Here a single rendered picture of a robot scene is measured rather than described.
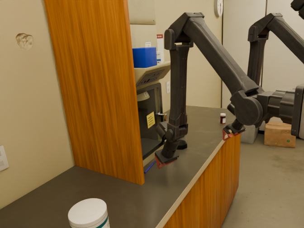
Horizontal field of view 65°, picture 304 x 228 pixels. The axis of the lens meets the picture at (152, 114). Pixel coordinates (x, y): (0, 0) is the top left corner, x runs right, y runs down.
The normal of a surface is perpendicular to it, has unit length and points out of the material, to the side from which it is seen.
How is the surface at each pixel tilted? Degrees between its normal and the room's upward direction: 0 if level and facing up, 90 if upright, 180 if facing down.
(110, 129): 90
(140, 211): 0
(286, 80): 90
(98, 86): 90
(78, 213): 0
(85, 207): 0
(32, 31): 90
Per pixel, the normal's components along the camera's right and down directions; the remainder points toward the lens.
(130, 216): -0.07, -0.95
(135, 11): 0.85, 0.10
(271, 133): -0.48, 0.27
